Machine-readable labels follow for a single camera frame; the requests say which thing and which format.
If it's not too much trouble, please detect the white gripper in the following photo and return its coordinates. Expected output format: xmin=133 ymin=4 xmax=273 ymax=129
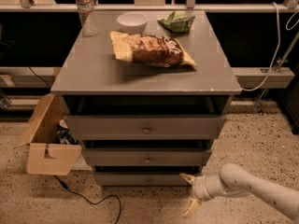
xmin=180 ymin=174 xmax=213 ymax=217

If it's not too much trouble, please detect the grey bottom drawer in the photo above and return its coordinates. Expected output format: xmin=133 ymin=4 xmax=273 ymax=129
xmin=94 ymin=173 xmax=189 ymax=186

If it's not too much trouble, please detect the grey drawer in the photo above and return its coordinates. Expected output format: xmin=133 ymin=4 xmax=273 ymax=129
xmin=64 ymin=115 xmax=226 ymax=141
xmin=82 ymin=148 xmax=211 ymax=166
xmin=94 ymin=173 xmax=189 ymax=186

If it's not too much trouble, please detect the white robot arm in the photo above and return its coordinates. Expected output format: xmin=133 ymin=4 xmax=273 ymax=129
xmin=180 ymin=163 xmax=299 ymax=224

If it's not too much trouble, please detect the grey middle drawer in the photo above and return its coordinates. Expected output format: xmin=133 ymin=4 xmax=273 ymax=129
xmin=82 ymin=148 xmax=211 ymax=166

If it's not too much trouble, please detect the grey drawer cabinet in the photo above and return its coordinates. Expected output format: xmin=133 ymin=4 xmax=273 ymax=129
xmin=51 ymin=10 xmax=241 ymax=175

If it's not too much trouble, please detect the grey top drawer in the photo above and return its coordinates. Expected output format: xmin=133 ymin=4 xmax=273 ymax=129
xmin=64 ymin=115 xmax=226 ymax=141

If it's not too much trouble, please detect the open cardboard box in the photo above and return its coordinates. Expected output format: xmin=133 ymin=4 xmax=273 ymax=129
xmin=15 ymin=93 xmax=81 ymax=175

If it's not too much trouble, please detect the dark crumpled bag in box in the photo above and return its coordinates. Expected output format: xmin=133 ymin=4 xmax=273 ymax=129
xmin=57 ymin=126 xmax=78 ymax=145

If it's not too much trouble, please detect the brown yellow chip bag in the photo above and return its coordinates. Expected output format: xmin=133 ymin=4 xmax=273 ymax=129
xmin=110 ymin=31 xmax=197 ymax=68

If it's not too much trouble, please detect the green snack bag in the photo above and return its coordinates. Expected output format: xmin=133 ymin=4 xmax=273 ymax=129
xmin=157 ymin=11 xmax=195 ymax=33

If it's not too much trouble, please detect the white bowl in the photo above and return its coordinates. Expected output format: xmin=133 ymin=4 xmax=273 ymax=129
xmin=117 ymin=12 xmax=148 ymax=34

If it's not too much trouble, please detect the clear plastic water bottle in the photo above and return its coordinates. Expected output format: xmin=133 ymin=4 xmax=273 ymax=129
xmin=76 ymin=0 xmax=97 ymax=36

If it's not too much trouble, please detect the black floor cable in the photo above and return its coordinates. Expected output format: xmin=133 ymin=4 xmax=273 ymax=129
xmin=53 ymin=175 xmax=122 ymax=224

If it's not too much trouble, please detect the white hanging cable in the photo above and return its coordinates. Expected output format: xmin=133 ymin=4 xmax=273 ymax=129
xmin=240 ymin=2 xmax=282 ymax=92

